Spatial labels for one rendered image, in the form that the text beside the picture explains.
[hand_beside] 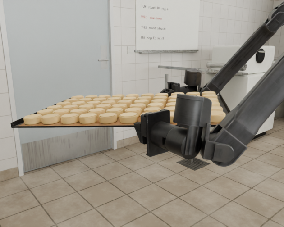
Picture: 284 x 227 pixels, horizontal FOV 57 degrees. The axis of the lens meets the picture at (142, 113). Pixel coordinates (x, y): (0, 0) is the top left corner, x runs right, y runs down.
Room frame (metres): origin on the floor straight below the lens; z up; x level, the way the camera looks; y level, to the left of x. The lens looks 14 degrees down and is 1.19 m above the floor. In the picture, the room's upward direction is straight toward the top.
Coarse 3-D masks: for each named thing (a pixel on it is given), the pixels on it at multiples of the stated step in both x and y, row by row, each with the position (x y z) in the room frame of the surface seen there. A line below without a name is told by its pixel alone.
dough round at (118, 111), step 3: (114, 108) 0.77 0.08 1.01; (117, 108) 0.77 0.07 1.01; (120, 108) 0.77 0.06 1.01; (108, 111) 0.74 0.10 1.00; (111, 111) 0.73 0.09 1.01; (114, 111) 0.73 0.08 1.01; (117, 111) 0.74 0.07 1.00; (120, 111) 0.74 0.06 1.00; (117, 114) 0.73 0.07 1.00; (117, 117) 0.74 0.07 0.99
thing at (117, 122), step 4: (124, 112) 0.80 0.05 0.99; (60, 120) 0.74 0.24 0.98; (140, 120) 0.69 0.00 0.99; (24, 124) 0.72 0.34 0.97; (32, 124) 0.72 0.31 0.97; (36, 124) 0.71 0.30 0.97; (40, 124) 0.71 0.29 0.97; (44, 124) 0.71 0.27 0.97; (48, 124) 0.71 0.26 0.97; (52, 124) 0.70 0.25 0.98; (56, 124) 0.70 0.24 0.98; (60, 124) 0.70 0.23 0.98; (64, 124) 0.70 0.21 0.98; (68, 124) 0.69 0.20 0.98; (72, 124) 0.69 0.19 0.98; (76, 124) 0.69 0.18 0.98; (80, 124) 0.68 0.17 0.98; (84, 124) 0.68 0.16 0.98; (88, 124) 0.68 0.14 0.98; (92, 124) 0.68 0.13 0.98; (96, 124) 0.67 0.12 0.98; (100, 124) 0.67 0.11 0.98; (104, 124) 0.67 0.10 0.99; (108, 124) 0.67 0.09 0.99; (112, 124) 0.67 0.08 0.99; (116, 124) 0.66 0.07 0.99; (120, 124) 0.66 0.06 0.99; (124, 124) 0.66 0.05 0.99; (128, 124) 0.66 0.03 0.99; (132, 124) 0.65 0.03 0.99; (176, 124) 0.63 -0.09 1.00; (212, 124) 0.61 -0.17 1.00; (216, 124) 0.61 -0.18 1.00
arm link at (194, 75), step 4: (188, 68) 1.12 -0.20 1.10; (192, 68) 1.13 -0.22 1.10; (188, 72) 1.08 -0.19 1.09; (192, 72) 1.07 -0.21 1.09; (196, 72) 1.07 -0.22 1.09; (200, 72) 1.08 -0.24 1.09; (184, 76) 1.11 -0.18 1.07; (188, 76) 1.08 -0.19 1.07; (192, 76) 1.07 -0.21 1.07; (196, 76) 1.08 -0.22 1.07; (200, 76) 1.08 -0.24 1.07; (184, 80) 1.10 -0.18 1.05; (188, 80) 1.08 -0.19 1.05; (192, 80) 1.08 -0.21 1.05; (196, 80) 1.08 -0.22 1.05; (200, 80) 1.08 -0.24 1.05; (188, 84) 1.08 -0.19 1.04; (192, 84) 1.08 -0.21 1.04; (196, 84) 1.08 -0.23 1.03; (200, 84) 1.07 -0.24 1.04; (200, 88) 1.13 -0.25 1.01
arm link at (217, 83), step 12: (264, 24) 0.98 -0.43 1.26; (276, 24) 0.94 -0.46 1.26; (252, 36) 1.00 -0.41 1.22; (264, 36) 0.99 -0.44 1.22; (240, 48) 1.03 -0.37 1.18; (252, 48) 1.00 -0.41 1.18; (228, 60) 1.06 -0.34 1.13; (240, 60) 1.02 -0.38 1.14; (228, 72) 1.04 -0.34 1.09; (216, 84) 1.05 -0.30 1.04
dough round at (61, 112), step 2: (56, 110) 0.79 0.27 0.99; (58, 110) 0.79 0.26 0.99; (60, 110) 0.79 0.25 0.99; (62, 110) 0.79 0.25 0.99; (64, 110) 0.79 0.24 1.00; (66, 110) 0.78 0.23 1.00; (68, 110) 0.79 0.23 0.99; (54, 112) 0.77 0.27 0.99; (56, 112) 0.77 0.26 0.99; (58, 112) 0.77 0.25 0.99; (60, 112) 0.77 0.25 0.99; (62, 112) 0.77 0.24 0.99; (64, 112) 0.77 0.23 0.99; (66, 112) 0.78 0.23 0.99; (68, 112) 0.78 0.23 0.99; (60, 114) 0.77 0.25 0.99; (62, 114) 0.77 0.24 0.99; (60, 116) 0.77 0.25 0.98
